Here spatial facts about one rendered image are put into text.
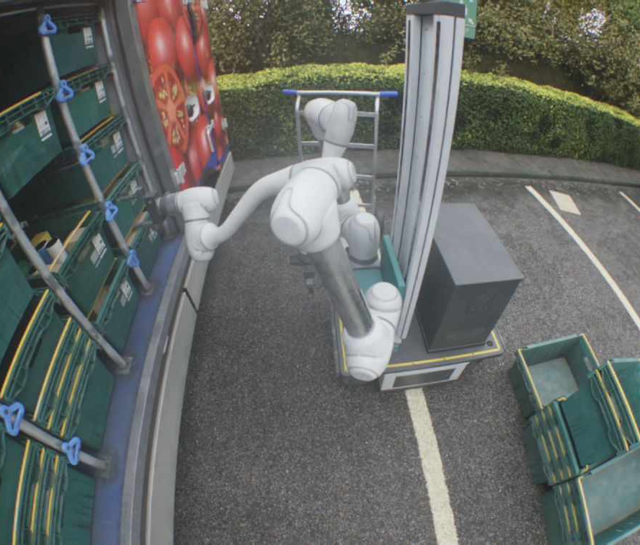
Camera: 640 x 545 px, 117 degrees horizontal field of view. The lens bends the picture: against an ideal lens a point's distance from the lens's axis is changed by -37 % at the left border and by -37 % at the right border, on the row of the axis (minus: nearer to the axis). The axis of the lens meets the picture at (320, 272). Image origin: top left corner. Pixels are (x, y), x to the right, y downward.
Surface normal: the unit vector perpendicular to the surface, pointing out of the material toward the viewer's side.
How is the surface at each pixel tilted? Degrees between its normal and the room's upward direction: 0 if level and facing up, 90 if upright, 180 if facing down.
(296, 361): 0
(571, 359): 89
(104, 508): 0
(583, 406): 71
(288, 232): 84
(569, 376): 0
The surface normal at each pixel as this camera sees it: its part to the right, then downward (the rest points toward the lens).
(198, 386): -0.05, -0.70
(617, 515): -0.40, -0.63
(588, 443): -0.96, -0.16
